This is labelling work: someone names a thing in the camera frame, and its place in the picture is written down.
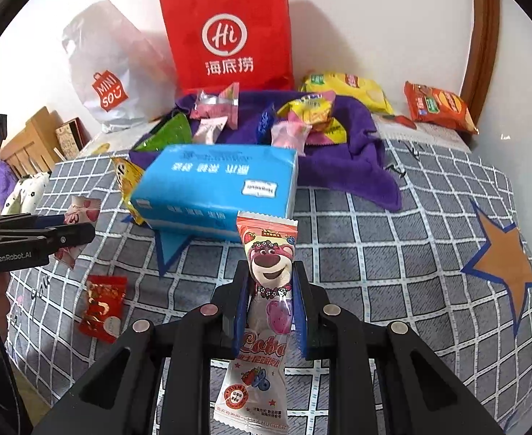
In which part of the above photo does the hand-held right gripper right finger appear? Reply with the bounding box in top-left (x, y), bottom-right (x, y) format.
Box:
top-left (288, 262), bottom-right (506, 435)

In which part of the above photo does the purple towel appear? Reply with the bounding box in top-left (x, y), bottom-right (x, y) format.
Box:
top-left (129, 90), bottom-right (403, 212)

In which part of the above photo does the pink and white bear packet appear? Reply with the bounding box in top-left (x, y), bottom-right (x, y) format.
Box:
top-left (52, 195), bottom-right (102, 270)

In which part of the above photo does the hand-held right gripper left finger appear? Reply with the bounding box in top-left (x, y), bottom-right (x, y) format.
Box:
top-left (30, 260), bottom-right (252, 435)

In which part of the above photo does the brown wooden door frame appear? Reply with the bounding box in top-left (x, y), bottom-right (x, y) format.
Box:
top-left (462, 0), bottom-right (503, 121)

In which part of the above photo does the pink clear candy packet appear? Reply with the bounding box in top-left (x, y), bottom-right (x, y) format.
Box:
top-left (190, 82), bottom-right (241, 130)

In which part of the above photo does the red snack packet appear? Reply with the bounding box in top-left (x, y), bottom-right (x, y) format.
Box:
top-left (78, 275), bottom-right (129, 344)

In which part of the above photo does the red paper shopping bag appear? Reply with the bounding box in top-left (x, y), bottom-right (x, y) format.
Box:
top-left (158, 0), bottom-right (295, 97)

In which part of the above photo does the white plastic shopping bag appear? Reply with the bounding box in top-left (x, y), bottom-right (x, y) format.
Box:
top-left (61, 1), bottom-right (177, 133)

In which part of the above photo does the blue snack packet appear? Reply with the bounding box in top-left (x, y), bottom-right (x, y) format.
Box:
top-left (255, 103), bottom-right (277, 144)

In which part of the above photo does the pink bear snack packet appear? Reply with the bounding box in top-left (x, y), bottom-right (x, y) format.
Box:
top-left (213, 211), bottom-right (300, 434)

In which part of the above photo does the yellow and pink snack packet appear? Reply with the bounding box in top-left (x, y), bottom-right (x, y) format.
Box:
top-left (276, 91), bottom-right (347, 146)

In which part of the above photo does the small pink candy packet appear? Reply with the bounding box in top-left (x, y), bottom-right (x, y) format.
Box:
top-left (270, 115), bottom-right (313, 153)

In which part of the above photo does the wooden box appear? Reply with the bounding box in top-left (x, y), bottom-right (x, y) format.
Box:
top-left (0, 106), bottom-right (64, 178)

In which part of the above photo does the white spotted cloth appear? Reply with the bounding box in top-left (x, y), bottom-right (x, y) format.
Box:
top-left (2, 171), bottom-right (52, 215)

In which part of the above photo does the grey checkered bedsheet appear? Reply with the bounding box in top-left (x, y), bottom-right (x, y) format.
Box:
top-left (3, 138), bottom-right (532, 435)

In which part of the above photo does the yellow chip bag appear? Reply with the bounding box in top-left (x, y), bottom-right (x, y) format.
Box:
top-left (299, 71), bottom-right (395, 115)

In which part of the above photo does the blue tissue box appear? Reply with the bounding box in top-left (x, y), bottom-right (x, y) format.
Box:
top-left (128, 144), bottom-right (300, 242)

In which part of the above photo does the green snack packet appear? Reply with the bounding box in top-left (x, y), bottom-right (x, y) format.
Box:
top-left (132, 112), bottom-right (193, 153)

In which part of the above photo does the pale pink snack packet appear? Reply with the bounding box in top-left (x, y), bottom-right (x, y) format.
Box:
top-left (192, 116), bottom-right (229, 146)

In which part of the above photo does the orange chip bag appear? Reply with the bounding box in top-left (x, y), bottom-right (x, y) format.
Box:
top-left (404, 81), bottom-right (480, 135)

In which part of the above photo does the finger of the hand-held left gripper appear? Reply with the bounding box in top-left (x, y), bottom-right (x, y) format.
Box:
top-left (0, 212), bottom-right (67, 230)
top-left (0, 223), bottom-right (97, 255)

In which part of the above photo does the brown patterned box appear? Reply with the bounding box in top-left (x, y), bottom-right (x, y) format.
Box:
top-left (55, 117), bottom-right (91, 160)

